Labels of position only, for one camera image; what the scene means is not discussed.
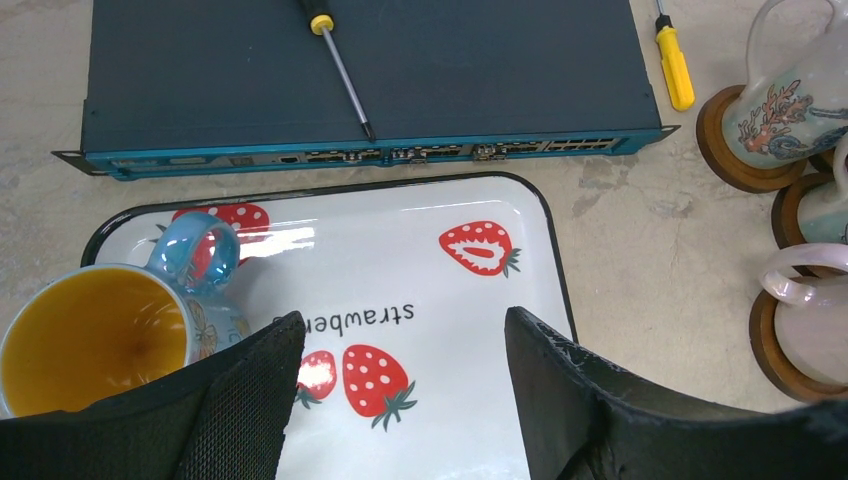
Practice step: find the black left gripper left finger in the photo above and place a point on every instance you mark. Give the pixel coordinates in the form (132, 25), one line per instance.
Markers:
(222, 417)

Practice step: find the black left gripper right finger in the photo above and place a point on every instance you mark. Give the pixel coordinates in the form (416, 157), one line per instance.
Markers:
(583, 417)

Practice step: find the blue butterfly mug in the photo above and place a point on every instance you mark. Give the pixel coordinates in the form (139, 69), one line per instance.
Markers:
(105, 329)

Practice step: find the wooden coaster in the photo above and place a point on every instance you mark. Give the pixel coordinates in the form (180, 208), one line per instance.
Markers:
(823, 161)
(784, 213)
(727, 165)
(775, 365)

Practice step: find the purple interior mug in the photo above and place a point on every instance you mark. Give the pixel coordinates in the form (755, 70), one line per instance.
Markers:
(811, 315)

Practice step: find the cream floral mug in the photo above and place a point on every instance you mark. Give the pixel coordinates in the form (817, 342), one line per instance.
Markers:
(797, 109)

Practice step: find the white strawberry tray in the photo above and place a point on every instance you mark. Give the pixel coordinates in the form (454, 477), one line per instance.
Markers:
(404, 288)

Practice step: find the small yellow screwdriver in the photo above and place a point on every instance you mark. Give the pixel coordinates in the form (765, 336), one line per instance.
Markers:
(674, 66)

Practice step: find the black yellow long screwdriver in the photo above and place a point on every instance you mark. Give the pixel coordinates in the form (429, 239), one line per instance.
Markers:
(322, 23)

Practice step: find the dark network switch box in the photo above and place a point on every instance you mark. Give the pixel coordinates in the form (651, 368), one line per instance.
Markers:
(209, 87)

